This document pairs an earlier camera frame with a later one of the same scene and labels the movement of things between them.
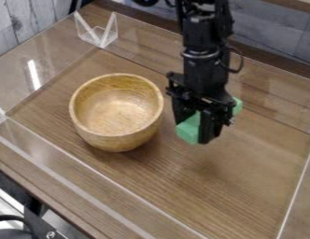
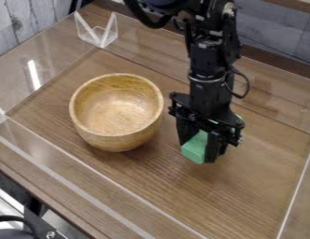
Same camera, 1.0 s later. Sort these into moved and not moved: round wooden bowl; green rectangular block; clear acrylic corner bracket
Moved: green rectangular block
Not moved: clear acrylic corner bracket; round wooden bowl
